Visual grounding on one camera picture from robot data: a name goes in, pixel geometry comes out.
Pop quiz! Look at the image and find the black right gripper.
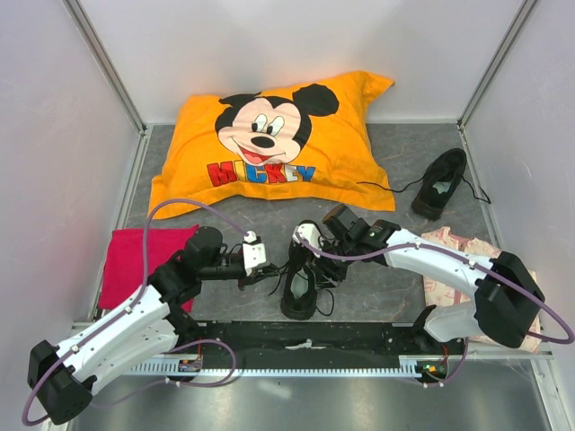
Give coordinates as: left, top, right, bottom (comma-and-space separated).
305, 237, 358, 292

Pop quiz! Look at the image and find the black shoe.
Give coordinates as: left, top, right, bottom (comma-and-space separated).
411, 148, 467, 221
280, 239, 326, 321

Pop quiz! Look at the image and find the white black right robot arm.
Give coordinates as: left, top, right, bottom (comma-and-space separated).
320, 204, 544, 354

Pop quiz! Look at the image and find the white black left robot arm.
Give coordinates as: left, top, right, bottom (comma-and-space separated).
27, 226, 279, 425

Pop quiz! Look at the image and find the cream pink cartoon pouch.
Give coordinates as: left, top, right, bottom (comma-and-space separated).
421, 226, 540, 351

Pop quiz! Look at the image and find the orange Mickey pillow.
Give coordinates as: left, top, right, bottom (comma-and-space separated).
148, 71, 395, 219

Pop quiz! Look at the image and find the magenta folded cloth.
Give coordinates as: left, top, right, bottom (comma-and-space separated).
98, 225, 199, 310

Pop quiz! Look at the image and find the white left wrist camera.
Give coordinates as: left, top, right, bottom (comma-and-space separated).
242, 231, 269, 277

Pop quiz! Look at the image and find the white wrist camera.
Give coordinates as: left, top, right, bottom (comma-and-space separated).
292, 223, 321, 249
242, 231, 269, 277

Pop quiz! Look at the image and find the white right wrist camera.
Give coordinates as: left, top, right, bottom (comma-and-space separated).
292, 223, 321, 249

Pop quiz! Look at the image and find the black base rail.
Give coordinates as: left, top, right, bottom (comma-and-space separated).
165, 313, 468, 371

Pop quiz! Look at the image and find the aluminium slotted rail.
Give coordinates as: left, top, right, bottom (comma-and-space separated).
127, 349, 440, 377

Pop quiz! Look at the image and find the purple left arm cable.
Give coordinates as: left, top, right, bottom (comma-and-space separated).
22, 198, 252, 426

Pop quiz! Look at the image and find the right aluminium frame post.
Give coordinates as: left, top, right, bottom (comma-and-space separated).
457, 0, 539, 131

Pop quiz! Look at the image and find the aluminium frame post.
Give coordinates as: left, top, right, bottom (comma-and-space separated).
62, 0, 147, 136
457, 0, 539, 131

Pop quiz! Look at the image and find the left aluminium frame post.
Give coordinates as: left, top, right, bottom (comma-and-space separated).
62, 0, 147, 136

